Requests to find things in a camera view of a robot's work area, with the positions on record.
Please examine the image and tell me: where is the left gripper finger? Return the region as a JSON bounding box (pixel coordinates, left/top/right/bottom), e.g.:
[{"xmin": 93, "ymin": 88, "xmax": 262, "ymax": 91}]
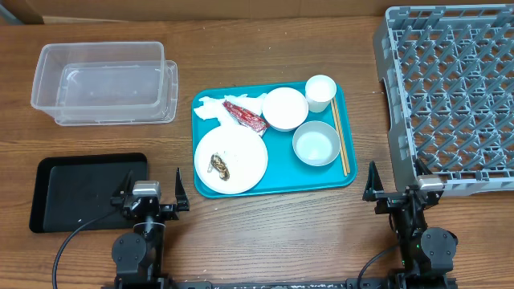
[
  {"xmin": 113, "ymin": 170, "xmax": 133, "ymax": 197},
  {"xmin": 175, "ymin": 168, "xmax": 190, "ymax": 211}
]

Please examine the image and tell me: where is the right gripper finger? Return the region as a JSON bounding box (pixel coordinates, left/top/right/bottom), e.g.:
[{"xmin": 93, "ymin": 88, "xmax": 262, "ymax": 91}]
[
  {"xmin": 362, "ymin": 161, "xmax": 384, "ymax": 201},
  {"xmin": 414, "ymin": 158, "xmax": 432, "ymax": 177}
]

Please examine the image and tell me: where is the grey bowl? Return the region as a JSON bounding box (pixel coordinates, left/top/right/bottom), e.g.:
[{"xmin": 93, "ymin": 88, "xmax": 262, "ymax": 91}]
[{"xmin": 292, "ymin": 120, "xmax": 341, "ymax": 167}]

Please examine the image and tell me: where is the red snack wrapper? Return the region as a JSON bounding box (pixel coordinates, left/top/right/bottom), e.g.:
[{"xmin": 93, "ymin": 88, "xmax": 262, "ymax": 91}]
[{"xmin": 222, "ymin": 100, "xmax": 270, "ymax": 136}]

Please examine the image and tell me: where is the white paper cup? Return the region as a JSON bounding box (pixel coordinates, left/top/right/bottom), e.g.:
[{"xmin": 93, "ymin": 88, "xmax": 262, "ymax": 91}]
[{"xmin": 305, "ymin": 75, "xmax": 337, "ymax": 113}]

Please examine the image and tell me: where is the white shallow bowl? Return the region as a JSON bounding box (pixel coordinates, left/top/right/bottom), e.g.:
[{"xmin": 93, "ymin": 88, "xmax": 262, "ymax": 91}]
[{"xmin": 262, "ymin": 87, "xmax": 308, "ymax": 132}]

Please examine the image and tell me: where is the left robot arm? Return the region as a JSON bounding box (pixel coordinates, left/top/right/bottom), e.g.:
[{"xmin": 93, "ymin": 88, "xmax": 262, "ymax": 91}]
[{"xmin": 110, "ymin": 170, "xmax": 190, "ymax": 289}]

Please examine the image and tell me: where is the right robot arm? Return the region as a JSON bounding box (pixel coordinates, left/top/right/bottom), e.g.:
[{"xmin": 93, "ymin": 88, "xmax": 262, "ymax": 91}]
[{"xmin": 357, "ymin": 159, "xmax": 458, "ymax": 289}]

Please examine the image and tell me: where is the grey dishwasher rack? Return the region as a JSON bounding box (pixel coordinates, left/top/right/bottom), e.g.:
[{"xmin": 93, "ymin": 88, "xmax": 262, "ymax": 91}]
[{"xmin": 373, "ymin": 4, "xmax": 513, "ymax": 196}]

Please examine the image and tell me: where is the brown food scrap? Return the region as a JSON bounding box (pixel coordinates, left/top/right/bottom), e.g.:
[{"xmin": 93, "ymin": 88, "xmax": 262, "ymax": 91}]
[{"xmin": 207, "ymin": 153, "xmax": 230, "ymax": 181}]

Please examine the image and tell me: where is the black plastic tray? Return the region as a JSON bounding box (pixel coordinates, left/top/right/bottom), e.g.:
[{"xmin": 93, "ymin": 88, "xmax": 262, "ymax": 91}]
[{"xmin": 29, "ymin": 153, "xmax": 149, "ymax": 233}]

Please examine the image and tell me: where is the white round plate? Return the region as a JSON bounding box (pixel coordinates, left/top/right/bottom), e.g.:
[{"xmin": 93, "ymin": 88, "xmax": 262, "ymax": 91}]
[{"xmin": 194, "ymin": 125, "xmax": 268, "ymax": 195}]

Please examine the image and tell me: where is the teal serving tray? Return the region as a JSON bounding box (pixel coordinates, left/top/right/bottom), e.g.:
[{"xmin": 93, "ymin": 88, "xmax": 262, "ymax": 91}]
[{"xmin": 191, "ymin": 81, "xmax": 358, "ymax": 198}]

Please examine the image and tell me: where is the crumpled white napkin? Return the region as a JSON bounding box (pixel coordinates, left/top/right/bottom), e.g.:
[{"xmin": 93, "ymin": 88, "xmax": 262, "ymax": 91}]
[{"xmin": 194, "ymin": 93, "xmax": 267, "ymax": 125}]

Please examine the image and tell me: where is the clear plastic bin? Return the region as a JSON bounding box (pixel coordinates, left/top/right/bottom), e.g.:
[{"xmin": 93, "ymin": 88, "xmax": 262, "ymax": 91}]
[{"xmin": 31, "ymin": 42, "xmax": 179, "ymax": 126}]

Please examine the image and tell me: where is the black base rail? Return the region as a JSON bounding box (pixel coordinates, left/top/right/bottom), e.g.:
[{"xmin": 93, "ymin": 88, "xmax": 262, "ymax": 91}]
[{"xmin": 168, "ymin": 277, "xmax": 394, "ymax": 289}]

